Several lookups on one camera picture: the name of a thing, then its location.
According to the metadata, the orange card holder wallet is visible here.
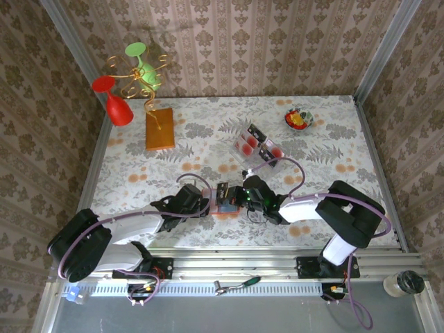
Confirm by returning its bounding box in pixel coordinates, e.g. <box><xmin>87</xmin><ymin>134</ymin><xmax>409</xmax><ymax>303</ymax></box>
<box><xmin>201</xmin><ymin>189</ymin><xmax>244</xmax><ymax>219</ymax></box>

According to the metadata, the red black VIP credit card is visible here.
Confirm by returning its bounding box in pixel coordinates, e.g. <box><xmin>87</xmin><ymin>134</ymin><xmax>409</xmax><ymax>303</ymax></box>
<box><xmin>259</xmin><ymin>138</ymin><xmax>285</xmax><ymax>161</ymax></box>
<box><xmin>232</xmin><ymin>140</ymin><xmax>259</xmax><ymax>160</ymax></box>
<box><xmin>242</xmin><ymin>123</ymin><xmax>266</xmax><ymax>145</ymax></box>
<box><xmin>215</xmin><ymin>182</ymin><xmax>230</xmax><ymax>206</ymax></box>

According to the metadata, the clear acrylic card display stand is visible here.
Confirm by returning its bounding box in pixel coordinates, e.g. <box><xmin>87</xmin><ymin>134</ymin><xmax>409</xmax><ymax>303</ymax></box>
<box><xmin>231</xmin><ymin>123</ymin><xmax>286</xmax><ymax>173</ymax></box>

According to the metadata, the floral patterned tablecloth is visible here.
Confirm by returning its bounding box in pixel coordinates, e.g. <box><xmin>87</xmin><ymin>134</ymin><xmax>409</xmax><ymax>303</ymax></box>
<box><xmin>81</xmin><ymin>95</ymin><xmax>400</xmax><ymax>249</ymax></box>

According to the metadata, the small colourful patterned bowl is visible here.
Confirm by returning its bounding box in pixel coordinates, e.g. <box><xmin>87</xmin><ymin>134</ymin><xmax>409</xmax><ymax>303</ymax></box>
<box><xmin>284</xmin><ymin>108</ymin><xmax>315</xmax><ymax>132</ymax></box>

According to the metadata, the red plastic wine glass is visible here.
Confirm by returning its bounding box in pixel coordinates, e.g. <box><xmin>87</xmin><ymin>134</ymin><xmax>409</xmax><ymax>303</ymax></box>
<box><xmin>92</xmin><ymin>76</ymin><xmax>135</xmax><ymax>126</ymax></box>

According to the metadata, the green plastic wine glass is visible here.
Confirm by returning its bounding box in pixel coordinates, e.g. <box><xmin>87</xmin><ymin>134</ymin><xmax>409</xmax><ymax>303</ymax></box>
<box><xmin>124</xmin><ymin>42</ymin><xmax>162</xmax><ymax>93</ymax></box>

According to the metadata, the white cup with lid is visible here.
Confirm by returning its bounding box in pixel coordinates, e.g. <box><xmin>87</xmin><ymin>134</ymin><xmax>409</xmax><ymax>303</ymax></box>
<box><xmin>383</xmin><ymin>270</ymin><xmax>426</xmax><ymax>298</ymax></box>

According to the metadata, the thin wire loop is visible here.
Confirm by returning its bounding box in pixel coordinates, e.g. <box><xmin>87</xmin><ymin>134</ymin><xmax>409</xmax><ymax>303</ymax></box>
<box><xmin>246</xmin><ymin>207</ymin><xmax>268</xmax><ymax>225</ymax></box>

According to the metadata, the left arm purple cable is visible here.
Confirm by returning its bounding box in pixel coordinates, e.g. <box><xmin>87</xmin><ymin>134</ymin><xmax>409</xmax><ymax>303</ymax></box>
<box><xmin>57</xmin><ymin>173</ymin><xmax>212</xmax><ymax>308</ymax></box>

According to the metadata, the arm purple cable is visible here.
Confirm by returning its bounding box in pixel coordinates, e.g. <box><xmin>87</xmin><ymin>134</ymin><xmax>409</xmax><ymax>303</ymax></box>
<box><xmin>57</xmin><ymin>173</ymin><xmax>212</xmax><ymax>308</ymax></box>
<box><xmin>249</xmin><ymin>157</ymin><xmax>393</xmax><ymax>330</ymax></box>

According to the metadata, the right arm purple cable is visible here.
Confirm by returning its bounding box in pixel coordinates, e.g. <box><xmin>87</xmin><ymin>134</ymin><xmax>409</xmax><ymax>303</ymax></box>
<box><xmin>249</xmin><ymin>157</ymin><xmax>393</xmax><ymax>330</ymax></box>

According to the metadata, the aluminium mounting rail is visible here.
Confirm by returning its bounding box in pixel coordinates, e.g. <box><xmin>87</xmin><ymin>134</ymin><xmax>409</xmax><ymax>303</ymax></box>
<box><xmin>48</xmin><ymin>248</ymin><xmax>424</xmax><ymax>284</ymax></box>

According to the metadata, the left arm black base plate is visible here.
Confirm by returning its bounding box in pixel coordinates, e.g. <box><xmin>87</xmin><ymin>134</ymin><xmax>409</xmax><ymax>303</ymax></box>
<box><xmin>112</xmin><ymin>257</ymin><xmax>174</xmax><ymax>280</ymax></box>

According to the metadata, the gold wire rack wooden base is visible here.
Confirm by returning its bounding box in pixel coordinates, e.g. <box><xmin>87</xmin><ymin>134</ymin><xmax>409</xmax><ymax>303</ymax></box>
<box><xmin>105</xmin><ymin>48</ymin><xmax>176</xmax><ymax>152</ymax></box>

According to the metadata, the ratchet wrench green handle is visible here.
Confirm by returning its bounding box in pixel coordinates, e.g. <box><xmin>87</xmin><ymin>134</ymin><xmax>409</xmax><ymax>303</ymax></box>
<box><xmin>214</xmin><ymin>275</ymin><xmax>262</xmax><ymax>297</ymax></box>

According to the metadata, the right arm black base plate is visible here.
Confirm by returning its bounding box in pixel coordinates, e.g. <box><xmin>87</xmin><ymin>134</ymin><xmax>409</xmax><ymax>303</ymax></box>
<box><xmin>296</xmin><ymin>255</ymin><xmax>361</xmax><ymax>280</ymax></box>

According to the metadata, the slotted grey cable duct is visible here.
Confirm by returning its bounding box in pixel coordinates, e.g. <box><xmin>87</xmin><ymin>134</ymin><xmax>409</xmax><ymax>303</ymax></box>
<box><xmin>62</xmin><ymin>280</ymin><xmax>323</xmax><ymax>298</ymax></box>

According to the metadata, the black connector box with wires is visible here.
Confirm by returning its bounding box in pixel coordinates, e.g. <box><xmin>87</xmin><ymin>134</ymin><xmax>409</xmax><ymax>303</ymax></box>
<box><xmin>126</xmin><ymin>282</ymin><xmax>162</xmax><ymax>308</ymax></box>
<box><xmin>321</xmin><ymin>282</ymin><xmax>350</xmax><ymax>302</ymax></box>

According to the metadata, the aluminium frame post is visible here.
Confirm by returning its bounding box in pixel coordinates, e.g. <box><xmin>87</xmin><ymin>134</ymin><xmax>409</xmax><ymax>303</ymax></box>
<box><xmin>40</xmin><ymin>0</ymin><xmax>108</xmax><ymax>108</ymax></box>
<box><xmin>353</xmin><ymin>0</ymin><xmax>422</xmax><ymax>101</ymax></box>

